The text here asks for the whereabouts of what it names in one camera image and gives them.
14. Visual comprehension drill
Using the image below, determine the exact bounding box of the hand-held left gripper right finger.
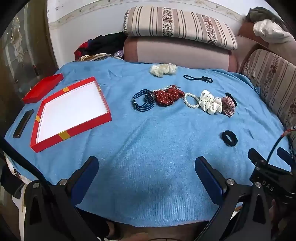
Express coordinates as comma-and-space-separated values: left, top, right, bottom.
195, 156, 271, 241

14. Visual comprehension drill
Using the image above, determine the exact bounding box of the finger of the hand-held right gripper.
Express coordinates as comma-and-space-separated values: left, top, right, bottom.
248, 148, 269, 172
277, 147, 296, 171

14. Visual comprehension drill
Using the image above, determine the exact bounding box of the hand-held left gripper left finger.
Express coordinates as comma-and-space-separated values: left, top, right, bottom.
24, 156, 100, 241

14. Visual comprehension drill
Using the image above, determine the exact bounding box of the black hair tie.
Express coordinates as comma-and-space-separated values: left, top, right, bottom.
222, 130, 238, 147

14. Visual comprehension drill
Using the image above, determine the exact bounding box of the red plaid scrunchie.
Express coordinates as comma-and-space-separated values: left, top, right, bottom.
221, 97, 236, 117

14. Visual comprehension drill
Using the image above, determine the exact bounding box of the red cardboard box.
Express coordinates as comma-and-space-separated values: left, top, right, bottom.
30, 77, 112, 153

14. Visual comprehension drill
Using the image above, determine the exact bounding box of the black scrunchie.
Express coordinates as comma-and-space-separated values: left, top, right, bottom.
225, 92, 238, 107

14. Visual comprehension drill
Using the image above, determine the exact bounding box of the white pearl bracelet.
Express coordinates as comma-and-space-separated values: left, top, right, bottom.
183, 93, 200, 109
151, 85, 173, 93

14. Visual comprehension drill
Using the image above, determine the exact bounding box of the white dotted scrunchie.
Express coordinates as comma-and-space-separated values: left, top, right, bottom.
199, 90, 223, 115

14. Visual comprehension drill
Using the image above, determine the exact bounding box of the blue striped watch band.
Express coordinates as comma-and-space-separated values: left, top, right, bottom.
132, 89, 156, 113

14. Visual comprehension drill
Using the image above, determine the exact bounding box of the dark red dotted scrunchie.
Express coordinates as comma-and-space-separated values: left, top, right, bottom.
154, 87, 185, 107

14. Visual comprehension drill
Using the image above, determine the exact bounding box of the person's right hand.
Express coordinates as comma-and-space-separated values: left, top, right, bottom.
269, 200, 281, 224

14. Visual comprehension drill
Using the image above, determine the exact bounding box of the blue cloth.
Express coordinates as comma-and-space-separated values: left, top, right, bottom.
5, 57, 292, 227

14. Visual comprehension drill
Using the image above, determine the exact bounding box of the striped floral seat cushion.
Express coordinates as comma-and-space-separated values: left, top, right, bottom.
240, 49, 296, 130

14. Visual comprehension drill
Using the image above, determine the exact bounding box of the black smartphone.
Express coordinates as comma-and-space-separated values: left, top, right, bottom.
13, 109, 35, 139

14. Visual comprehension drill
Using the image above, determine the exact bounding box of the thin black elastic band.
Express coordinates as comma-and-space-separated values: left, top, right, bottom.
183, 74, 213, 84

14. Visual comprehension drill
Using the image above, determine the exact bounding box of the red box lid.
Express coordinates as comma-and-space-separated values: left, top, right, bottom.
21, 73, 64, 104

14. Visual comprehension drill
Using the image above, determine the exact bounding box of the cream scrunchie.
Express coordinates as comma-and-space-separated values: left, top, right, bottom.
149, 63, 177, 77

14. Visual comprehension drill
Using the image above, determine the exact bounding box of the patterned satin scarf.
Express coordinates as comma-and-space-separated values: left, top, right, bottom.
80, 53, 124, 62

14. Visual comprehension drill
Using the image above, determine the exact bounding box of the red garment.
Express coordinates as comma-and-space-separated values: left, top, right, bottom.
74, 42, 93, 61

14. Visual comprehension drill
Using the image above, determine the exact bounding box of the pink sofa backrest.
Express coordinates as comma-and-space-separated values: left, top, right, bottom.
123, 36, 237, 72

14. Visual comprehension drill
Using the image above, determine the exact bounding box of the black garment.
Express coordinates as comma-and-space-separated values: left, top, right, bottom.
87, 32, 127, 56

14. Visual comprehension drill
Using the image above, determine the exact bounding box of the white cloth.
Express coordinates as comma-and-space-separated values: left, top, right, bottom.
253, 19, 294, 44

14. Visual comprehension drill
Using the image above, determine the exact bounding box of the glass cabinet door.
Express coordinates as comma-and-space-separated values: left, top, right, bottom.
0, 5, 59, 98

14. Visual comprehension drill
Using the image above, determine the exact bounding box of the dark green cloth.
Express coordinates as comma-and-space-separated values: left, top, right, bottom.
245, 7, 285, 24

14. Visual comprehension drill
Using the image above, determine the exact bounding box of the striped floral sofa cushion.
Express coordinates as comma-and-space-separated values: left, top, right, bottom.
122, 6, 238, 50

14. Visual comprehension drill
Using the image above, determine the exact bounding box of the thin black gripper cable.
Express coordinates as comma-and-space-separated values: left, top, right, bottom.
267, 131, 296, 168

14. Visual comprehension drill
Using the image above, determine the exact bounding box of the thick black cable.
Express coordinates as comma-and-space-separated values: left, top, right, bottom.
0, 136, 52, 187

